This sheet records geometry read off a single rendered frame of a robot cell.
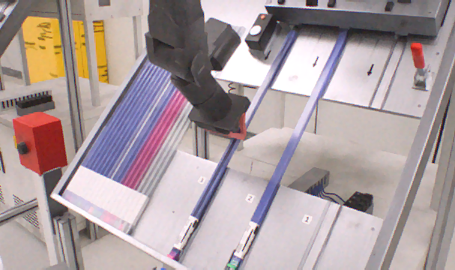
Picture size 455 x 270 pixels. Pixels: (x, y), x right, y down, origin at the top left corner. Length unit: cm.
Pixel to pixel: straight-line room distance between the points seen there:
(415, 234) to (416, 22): 51
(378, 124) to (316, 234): 197
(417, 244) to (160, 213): 58
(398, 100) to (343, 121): 194
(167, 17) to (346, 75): 38
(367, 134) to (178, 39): 218
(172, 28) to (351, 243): 40
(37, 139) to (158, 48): 79
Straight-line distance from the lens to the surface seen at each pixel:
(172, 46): 57
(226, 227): 73
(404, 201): 66
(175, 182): 82
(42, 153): 134
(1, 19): 175
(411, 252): 102
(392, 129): 259
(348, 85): 79
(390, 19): 81
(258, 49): 88
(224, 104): 69
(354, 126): 266
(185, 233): 75
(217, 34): 65
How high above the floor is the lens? 118
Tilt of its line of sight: 21 degrees down
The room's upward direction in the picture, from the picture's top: straight up
